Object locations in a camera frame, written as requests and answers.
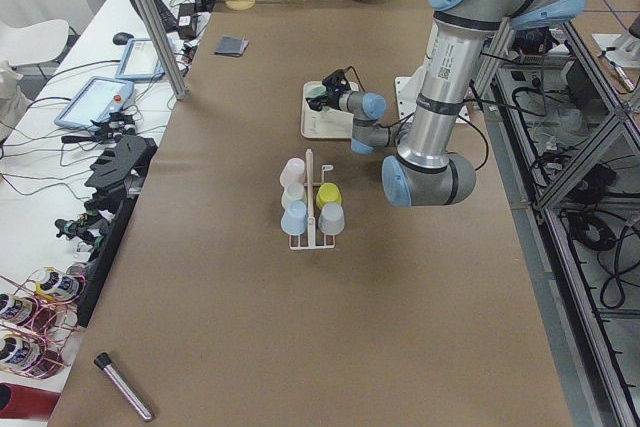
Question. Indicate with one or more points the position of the black metal cylinder tube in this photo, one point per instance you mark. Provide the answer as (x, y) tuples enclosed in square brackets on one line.
[(132, 397)]

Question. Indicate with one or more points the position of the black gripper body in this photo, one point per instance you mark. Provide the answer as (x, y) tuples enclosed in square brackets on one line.
[(328, 100)]

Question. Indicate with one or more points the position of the blue teach pendant tablet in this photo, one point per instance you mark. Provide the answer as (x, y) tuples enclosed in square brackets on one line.
[(94, 103)]

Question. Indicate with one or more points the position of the cream rabbit print tray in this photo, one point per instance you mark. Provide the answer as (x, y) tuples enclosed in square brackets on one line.
[(328, 124)]

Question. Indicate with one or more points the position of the aluminium frame post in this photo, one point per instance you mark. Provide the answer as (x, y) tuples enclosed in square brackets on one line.
[(152, 21)]

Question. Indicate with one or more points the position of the light blue plastic cup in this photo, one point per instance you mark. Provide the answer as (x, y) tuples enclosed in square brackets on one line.
[(294, 219)]

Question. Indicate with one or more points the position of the white wire cup rack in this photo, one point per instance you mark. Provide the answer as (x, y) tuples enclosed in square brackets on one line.
[(312, 238)]

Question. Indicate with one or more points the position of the green plastic cup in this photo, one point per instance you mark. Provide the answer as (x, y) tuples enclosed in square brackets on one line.
[(316, 92)]

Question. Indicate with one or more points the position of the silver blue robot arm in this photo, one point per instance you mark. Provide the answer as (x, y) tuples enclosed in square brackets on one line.
[(422, 172)]

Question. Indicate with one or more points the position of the pink plastic cup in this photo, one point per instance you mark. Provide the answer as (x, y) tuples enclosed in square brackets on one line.
[(294, 171)]

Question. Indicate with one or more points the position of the grey plastic cup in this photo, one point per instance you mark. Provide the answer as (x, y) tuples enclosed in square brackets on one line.
[(332, 219)]

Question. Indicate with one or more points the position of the grey folded cloth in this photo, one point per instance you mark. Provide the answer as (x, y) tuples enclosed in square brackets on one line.
[(231, 46)]

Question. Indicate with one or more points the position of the yellow plastic cup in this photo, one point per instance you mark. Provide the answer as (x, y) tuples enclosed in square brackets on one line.
[(328, 193)]

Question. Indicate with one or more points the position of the cream plastic cup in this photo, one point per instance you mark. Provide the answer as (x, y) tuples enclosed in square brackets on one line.
[(295, 191)]

